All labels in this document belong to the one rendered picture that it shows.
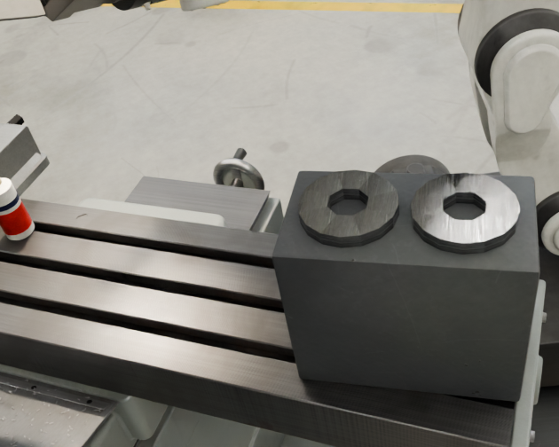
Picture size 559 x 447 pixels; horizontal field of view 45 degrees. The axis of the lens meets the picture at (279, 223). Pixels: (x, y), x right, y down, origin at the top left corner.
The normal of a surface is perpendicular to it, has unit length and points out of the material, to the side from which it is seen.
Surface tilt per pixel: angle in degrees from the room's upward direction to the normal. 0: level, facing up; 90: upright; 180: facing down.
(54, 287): 0
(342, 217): 0
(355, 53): 0
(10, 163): 90
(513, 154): 115
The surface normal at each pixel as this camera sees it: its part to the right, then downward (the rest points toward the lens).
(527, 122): 0.02, 0.68
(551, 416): -0.15, -0.73
